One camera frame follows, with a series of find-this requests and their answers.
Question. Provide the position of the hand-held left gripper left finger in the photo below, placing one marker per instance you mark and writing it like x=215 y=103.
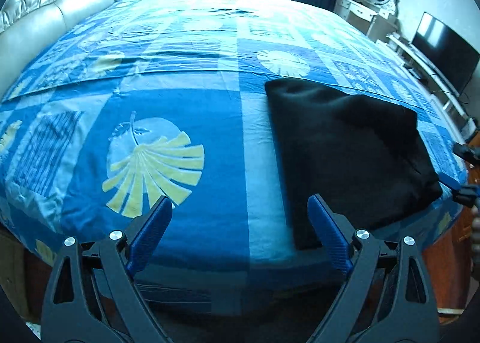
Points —
x=150 y=238

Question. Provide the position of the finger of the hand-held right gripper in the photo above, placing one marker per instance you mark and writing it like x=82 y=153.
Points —
x=463 y=191
x=467 y=153

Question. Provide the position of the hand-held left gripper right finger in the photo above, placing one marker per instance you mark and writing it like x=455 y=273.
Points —
x=330 y=238

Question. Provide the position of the black pants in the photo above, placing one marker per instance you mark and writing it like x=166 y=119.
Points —
x=337 y=147

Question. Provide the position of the person's right hand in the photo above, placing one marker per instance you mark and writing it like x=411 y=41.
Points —
x=476 y=228

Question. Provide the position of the white television stand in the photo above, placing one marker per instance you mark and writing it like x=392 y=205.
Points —
x=438 y=84

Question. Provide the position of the black flat television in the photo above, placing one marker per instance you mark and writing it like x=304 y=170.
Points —
x=444 y=50

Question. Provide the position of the blue printed bed sheet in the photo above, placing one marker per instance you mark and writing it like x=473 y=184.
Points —
x=168 y=84

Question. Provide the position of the white dressing table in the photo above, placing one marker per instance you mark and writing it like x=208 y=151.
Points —
x=360 y=14

